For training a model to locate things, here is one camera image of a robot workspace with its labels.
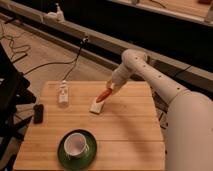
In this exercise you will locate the white cup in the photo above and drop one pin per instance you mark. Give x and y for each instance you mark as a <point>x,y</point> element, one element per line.
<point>75,145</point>

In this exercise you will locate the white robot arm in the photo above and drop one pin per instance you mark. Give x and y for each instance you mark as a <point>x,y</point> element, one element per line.
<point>189,134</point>

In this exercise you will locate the white power strip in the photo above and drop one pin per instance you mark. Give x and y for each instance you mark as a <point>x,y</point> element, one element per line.
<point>63,97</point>

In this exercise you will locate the white object on rail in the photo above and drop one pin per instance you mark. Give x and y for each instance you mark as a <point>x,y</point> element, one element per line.
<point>58,15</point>

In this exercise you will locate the black chair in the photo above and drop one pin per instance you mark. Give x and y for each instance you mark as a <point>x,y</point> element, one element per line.
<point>13,91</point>

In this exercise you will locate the green saucer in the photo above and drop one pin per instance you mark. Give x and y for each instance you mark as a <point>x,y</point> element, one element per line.
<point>77,164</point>

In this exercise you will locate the grey metal rail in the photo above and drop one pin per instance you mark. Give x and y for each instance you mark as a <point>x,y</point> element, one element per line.
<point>178,47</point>

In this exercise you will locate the small black device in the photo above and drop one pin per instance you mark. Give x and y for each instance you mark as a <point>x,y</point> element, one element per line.
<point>38,113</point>

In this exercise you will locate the white sponge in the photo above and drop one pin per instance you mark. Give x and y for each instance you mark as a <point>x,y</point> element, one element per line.
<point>96,108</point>

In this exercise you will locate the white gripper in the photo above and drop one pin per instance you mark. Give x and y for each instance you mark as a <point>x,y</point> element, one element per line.
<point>118,78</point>

